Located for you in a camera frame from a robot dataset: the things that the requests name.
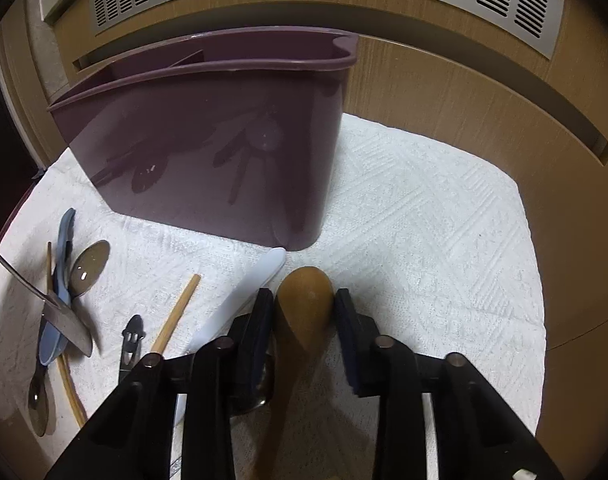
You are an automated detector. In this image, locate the white plastic utensil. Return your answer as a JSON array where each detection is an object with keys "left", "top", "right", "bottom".
[{"left": 182, "top": 247, "right": 287, "bottom": 416}]

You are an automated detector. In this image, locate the small black peeler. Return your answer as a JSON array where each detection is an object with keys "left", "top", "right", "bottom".
[{"left": 118, "top": 314, "right": 146, "bottom": 382}]

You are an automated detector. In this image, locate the brown wooden spoon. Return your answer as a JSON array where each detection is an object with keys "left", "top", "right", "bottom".
[{"left": 253, "top": 266, "right": 333, "bottom": 479}]

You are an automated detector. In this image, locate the blue plastic spoon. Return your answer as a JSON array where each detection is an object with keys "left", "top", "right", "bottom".
[{"left": 37, "top": 208, "right": 75, "bottom": 366}]

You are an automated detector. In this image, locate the large dark translucent spoon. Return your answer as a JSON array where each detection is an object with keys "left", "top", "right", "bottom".
[{"left": 69, "top": 240, "right": 111, "bottom": 304}]

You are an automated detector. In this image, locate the small dark translucent spoon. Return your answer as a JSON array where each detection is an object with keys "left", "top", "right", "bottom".
[{"left": 27, "top": 361, "right": 49, "bottom": 437}]

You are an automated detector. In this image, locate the white textured towel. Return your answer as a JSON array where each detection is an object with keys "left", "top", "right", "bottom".
[{"left": 0, "top": 115, "right": 546, "bottom": 479}]

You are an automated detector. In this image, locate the purple plastic utensil holder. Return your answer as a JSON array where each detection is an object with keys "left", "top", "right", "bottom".
[{"left": 49, "top": 26, "right": 358, "bottom": 252}]

